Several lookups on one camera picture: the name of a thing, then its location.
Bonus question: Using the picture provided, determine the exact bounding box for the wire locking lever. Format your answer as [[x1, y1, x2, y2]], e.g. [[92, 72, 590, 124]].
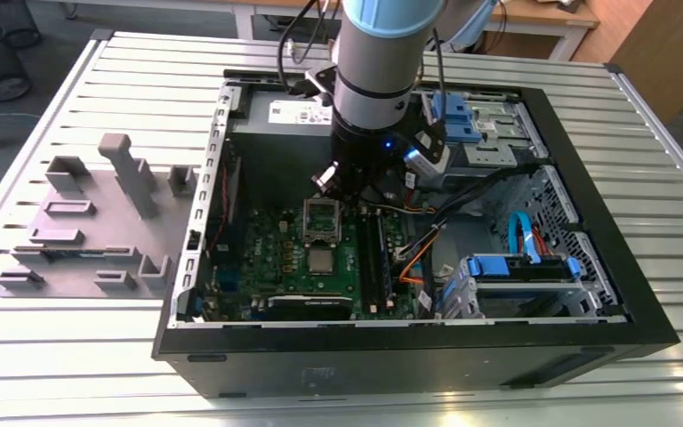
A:
[[338, 206, 347, 275]]

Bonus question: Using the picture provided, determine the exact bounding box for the metal socket cover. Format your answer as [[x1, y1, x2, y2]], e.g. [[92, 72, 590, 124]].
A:
[[301, 199, 345, 248]]

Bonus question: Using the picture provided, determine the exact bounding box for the silver CPU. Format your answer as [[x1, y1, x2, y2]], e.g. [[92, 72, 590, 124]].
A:
[[309, 248, 339, 274]]

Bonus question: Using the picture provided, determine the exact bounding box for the grey power supply unit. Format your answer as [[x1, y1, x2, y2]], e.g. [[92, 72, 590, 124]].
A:
[[230, 91, 350, 213]]

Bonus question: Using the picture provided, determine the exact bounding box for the blue plastic drive latch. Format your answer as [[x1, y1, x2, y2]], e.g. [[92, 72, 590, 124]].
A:
[[430, 92, 476, 144]]

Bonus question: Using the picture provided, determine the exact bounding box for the metal drive cage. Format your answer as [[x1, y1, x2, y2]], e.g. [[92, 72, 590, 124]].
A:
[[416, 91, 550, 192]]

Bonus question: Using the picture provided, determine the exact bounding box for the black RAM slot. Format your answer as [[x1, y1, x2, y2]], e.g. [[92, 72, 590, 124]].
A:
[[363, 212, 382, 312], [379, 212, 401, 310], [355, 212, 374, 313], [370, 212, 391, 311]]

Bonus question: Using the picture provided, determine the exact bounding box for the green motherboard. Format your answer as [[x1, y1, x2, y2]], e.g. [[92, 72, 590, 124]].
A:
[[198, 206, 422, 322]]

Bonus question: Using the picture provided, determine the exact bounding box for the hard disk in blue carrier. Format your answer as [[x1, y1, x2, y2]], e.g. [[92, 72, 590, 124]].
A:
[[464, 253, 584, 284]]

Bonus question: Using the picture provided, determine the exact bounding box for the blue empty disk carrier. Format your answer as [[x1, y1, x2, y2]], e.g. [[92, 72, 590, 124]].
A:
[[438, 276, 476, 319]]

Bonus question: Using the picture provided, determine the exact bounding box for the black graphics card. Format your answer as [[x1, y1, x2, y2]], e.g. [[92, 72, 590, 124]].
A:
[[263, 294, 355, 321]]

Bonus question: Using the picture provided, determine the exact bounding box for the metal disk bay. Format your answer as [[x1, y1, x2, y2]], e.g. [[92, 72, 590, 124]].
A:
[[436, 253, 608, 321]]

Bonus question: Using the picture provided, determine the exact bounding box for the grey parts rack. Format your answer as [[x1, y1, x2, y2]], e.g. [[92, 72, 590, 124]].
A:
[[0, 132, 201, 300]]

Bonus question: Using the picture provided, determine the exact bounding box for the black PC case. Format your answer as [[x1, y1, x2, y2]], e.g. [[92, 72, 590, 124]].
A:
[[150, 67, 683, 399]]

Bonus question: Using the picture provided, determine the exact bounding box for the green RAM stick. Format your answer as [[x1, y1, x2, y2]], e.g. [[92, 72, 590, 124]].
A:
[[42, 248, 110, 260]]

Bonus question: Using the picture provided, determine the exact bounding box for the wooden cabinet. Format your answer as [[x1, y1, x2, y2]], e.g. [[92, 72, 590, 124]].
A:
[[572, 0, 683, 125]]

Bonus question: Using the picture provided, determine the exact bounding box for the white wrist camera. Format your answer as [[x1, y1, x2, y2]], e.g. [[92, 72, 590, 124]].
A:
[[404, 131, 454, 177]]

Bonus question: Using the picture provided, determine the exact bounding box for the thick black cable bundle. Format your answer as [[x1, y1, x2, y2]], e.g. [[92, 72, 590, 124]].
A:
[[398, 163, 542, 262]]

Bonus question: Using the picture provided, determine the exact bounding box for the orange wire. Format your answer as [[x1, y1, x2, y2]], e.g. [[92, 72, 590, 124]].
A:
[[400, 246, 438, 286]]

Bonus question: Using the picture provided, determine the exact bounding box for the blue flat data wire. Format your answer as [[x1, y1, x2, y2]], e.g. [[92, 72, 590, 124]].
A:
[[508, 211, 549, 266]]

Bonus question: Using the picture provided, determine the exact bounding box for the wooden desk white frame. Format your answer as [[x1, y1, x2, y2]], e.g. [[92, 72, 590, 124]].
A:
[[234, 0, 604, 62]]

